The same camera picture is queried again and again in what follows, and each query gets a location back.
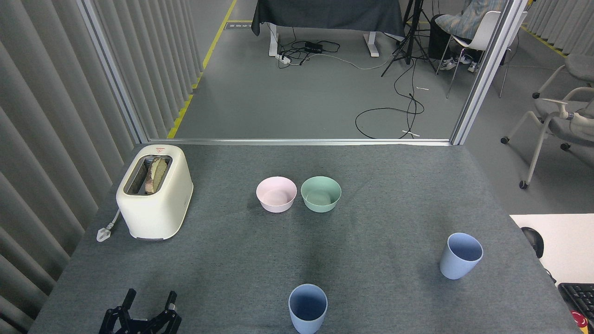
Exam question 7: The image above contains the cream toaster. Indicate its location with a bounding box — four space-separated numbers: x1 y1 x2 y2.
116 144 194 241

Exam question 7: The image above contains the black computer mouse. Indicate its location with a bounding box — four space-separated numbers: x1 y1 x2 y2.
521 227 544 259

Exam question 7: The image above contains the silver frame post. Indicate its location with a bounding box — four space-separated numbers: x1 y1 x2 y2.
450 0 529 145
77 0 149 143

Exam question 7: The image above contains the bread slice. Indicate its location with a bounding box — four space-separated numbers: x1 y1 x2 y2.
144 157 168 194

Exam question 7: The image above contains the grey wheeled office chair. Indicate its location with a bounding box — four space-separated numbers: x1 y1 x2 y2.
532 53 594 99
501 87 594 189

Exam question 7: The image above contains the green plastic bowl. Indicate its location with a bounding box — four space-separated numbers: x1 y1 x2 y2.
301 176 342 213

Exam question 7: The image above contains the person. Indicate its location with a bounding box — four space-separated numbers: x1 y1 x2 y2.
428 0 509 73

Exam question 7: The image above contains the white chair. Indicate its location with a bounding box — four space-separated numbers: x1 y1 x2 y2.
436 10 528 99

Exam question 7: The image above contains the pink plastic bowl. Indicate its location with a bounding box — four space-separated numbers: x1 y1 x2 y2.
256 176 297 213

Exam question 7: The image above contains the table with dark cloth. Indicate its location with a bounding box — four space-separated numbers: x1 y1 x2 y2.
251 0 406 58

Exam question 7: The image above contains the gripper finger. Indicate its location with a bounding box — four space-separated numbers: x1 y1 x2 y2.
143 291 182 334
99 289 137 334

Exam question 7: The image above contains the white toaster plug cable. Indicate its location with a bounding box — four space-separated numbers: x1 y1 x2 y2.
97 209 122 243

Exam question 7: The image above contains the black floor cable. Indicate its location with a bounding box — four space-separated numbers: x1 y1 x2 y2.
355 58 425 140

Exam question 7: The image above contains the black tripod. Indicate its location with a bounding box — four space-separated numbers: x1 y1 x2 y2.
381 0 441 78

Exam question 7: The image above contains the silver frame rail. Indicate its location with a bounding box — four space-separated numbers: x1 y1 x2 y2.
148 138 453 146

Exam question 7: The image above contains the white desk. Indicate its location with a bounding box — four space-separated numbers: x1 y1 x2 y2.
509 214 594 286

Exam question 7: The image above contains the blue plastic cup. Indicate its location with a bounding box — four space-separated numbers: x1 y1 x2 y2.
439 232 484 280
288 283 328 334

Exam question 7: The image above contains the black keyboard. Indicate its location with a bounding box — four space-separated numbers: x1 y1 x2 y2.
558 283 594 321

